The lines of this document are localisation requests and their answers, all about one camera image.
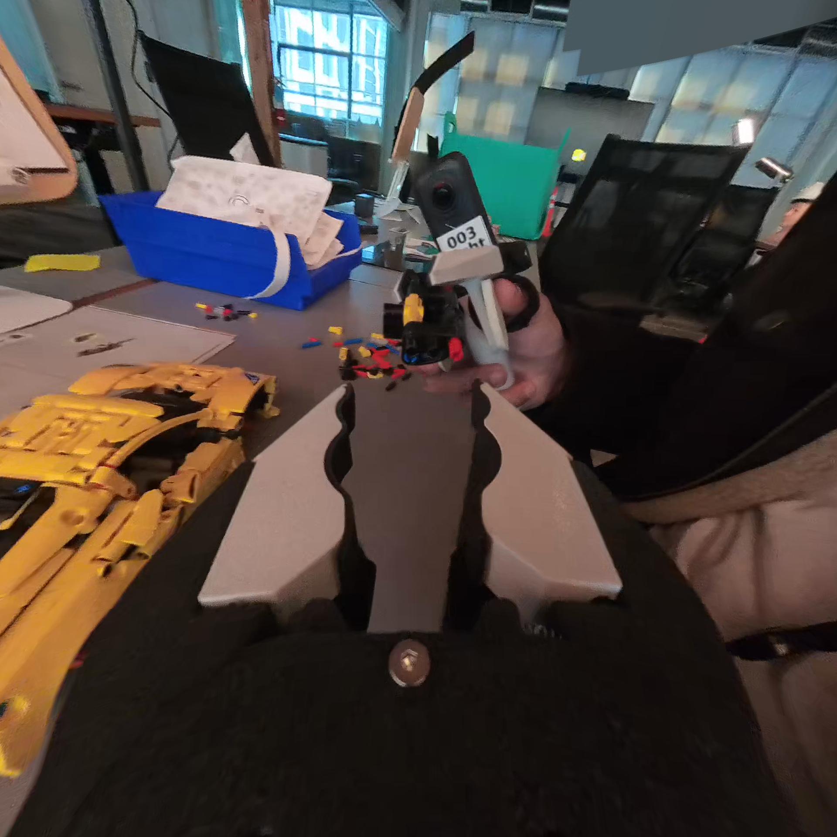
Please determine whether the white printed paper bag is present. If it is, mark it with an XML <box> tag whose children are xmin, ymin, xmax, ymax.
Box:
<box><xmin>156</xmin><ymin>134</ymin><xmax>364</xmax><ymax>302</ymax></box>

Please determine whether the grey wall screen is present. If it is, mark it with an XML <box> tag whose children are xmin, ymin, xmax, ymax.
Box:
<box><xmin>530</xmin><ymin>85</ymin><xmax>656</xmax><ymax>154</ymax></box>

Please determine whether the black monitor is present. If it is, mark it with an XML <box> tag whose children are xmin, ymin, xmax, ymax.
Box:
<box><xmin>139</xmin><ymin>31</ymin><xmax>279</xmax><ymax>167</ymax></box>

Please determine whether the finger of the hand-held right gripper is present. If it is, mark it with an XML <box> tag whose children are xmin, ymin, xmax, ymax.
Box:
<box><xmin>428</xmin><ymin>250</ymin><xmax>504</xmax><ymax>286</ymax></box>

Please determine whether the teal plastic bin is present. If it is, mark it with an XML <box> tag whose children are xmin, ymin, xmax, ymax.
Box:
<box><xmin>441</xmin><ymin>111</ymin><xmax>571</xmax><ymax>242</ymax></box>

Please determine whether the person's right hand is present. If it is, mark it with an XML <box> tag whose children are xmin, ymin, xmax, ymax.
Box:
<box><xmin>418</xmin><ymin>275</ymin><xmax>570</xmax><ymax>409</ymax></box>

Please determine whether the small black yellow brick assembly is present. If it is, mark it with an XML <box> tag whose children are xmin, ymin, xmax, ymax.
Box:
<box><xmin>382</xmin><ymin>268</ymin><xmax>466</xmax><ymax>374</ymax></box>

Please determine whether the large pile of toy bricks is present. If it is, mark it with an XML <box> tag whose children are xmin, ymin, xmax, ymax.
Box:
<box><xmin>301</xmin><ymin>325</ymin><xmax>414</xmax><ymax>392</ymax></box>

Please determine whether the black bag strap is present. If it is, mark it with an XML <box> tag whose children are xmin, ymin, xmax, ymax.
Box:
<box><xmin>726</xmin><ymin>621</ymin><xmax>837</xmax><ymax>661</ymax></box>

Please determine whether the building instruction booklet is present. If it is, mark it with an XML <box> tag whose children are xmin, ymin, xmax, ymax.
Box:
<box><xmin>0</xmin><ymin>304</ymin><xmax>238</xmax><ymax>419</ymax></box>

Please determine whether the yellow toy brick car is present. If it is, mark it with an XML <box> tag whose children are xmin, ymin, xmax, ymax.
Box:
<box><xmin>0</xmin><ymin>363</ymin><xmax>281</xmax><ymax>779</ymax></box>

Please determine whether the person's right forearm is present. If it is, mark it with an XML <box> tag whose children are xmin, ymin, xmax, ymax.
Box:
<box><xmin>533</xmin><ymin>301</ymin><xmax>753</xmax><ymax>504</ymax></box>

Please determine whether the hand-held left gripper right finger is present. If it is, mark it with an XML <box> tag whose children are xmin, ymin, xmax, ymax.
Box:
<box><xmin>446</xmin><ymin>383</ymin><xmax>623</xmax><ymax>625</ymax></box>

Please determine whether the yellow tape strip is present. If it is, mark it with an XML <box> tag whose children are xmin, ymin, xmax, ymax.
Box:
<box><xmin>25</xmin><ymin>254</ymin><xmax>102</xmax><ymax>273</ymax></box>

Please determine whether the black office chair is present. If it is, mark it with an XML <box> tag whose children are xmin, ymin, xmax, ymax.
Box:
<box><xmin>539</xmin><ymin>134</ymin><xmax>753</xmax><ymax>341</ymax></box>

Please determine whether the white shirt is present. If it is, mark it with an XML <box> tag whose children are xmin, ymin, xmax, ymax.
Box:
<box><xmin>647</xmin><ymin>432</ymin><xmax>837</xmax><ymax>837</ymax></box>

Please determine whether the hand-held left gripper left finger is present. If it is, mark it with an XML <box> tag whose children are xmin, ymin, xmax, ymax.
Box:
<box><xmin>197</xmin><ymin>384</ymin><xmax>377</xmax><ymax>622</ymax></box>

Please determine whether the grey desk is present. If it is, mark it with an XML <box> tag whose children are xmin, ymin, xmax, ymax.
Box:
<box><xmin>0</xmin><ymin>243</ymin><xmax>498</xmax><ymax>635</ymax></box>

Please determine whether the black fleece-lined jacket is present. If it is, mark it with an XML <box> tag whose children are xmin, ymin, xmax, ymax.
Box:
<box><xmin>569</xmin><ymin>183</ymin><xmax>837</xmax><ymax>837</ymax></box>

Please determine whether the large paned window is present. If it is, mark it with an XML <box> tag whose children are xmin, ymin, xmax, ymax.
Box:
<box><xmin>271</xmin><ymin>0</ymin><xmax>390</xmax><ymax>125</ymax></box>

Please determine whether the printed instruction sheet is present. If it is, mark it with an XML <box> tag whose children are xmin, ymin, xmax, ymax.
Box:
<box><xmin>0</xmin><ymin>65</ymin><xmax>66</xmax><ymax>172</ymax></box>

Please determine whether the blue plastic bin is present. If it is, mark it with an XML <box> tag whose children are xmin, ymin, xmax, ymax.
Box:
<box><xmin>98</xmin><ymin>190</ymin><xmax>364</xmax><ymax>311</ymax></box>

